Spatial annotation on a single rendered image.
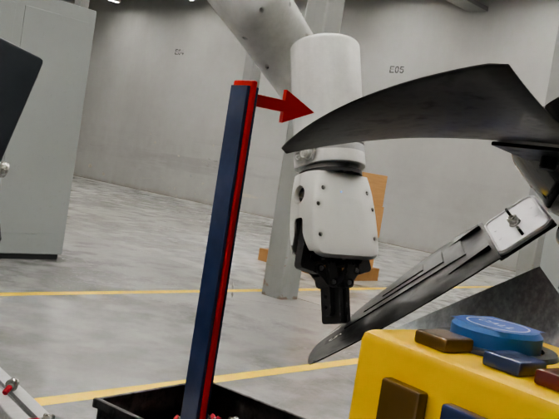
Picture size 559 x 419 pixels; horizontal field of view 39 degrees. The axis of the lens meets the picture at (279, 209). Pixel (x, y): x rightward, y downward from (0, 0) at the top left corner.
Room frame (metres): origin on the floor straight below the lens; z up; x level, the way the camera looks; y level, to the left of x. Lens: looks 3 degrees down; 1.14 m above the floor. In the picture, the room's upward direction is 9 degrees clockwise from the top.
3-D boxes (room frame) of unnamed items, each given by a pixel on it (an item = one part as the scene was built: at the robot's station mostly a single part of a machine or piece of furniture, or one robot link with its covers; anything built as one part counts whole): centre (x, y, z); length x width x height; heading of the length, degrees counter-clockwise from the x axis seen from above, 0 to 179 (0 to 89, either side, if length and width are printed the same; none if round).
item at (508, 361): (0.31, -0.10, 1.08); 0.02 x 0.02 x 0.01; 37
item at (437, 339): (0.33, -0.08, 1.08); 0.02 x 0.02 x 0.01; 37
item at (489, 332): (0.35, -0.10, 1.08); 0.04 x 0.04 x 0.02
